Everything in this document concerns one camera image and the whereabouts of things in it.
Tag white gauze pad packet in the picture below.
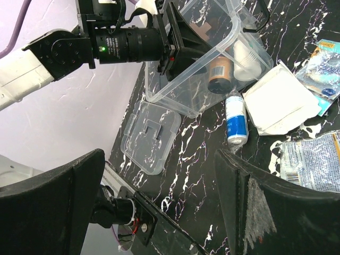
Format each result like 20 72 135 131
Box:
243 61 321 136

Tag blue white bandage roll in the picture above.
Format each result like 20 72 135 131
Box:
225 90 249 154

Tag clear plastic box lid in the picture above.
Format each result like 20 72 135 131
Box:
121 100 181 175

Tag blue header plastic packet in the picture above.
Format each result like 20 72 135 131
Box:
268 130 339 193

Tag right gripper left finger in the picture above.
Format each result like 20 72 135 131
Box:
1 149 105 254

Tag white medicine bottle green label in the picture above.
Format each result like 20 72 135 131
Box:
233 40 262 81

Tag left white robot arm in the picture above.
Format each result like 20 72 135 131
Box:
1 1 211 109

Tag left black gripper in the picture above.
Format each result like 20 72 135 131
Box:
76 1 211 81

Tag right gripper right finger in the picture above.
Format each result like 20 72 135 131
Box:
214 149 339 254

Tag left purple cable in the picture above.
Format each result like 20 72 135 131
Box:
0 0 32 58

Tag clear plastic medicine box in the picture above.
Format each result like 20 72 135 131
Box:
144 1 273 118

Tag teal bandage packet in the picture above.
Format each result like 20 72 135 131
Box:
295 39 339 117

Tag brown bottle orange cap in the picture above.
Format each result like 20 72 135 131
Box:
208 55 233 95

